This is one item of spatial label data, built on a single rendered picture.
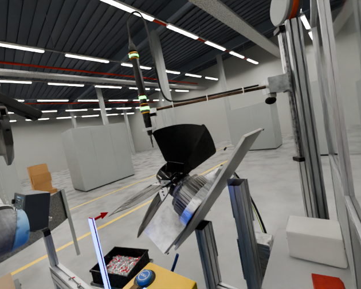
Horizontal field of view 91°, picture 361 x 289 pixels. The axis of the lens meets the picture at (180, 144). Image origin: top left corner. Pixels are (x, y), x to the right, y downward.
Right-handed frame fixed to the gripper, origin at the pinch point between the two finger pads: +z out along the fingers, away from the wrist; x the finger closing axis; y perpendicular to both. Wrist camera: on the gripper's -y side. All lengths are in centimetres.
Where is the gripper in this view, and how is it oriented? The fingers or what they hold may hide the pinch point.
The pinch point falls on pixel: (11, 159)
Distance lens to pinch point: 63.0
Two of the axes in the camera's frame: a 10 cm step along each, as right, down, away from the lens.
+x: 8.0, -1.2, -5.9
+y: -5.7, 1.7, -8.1
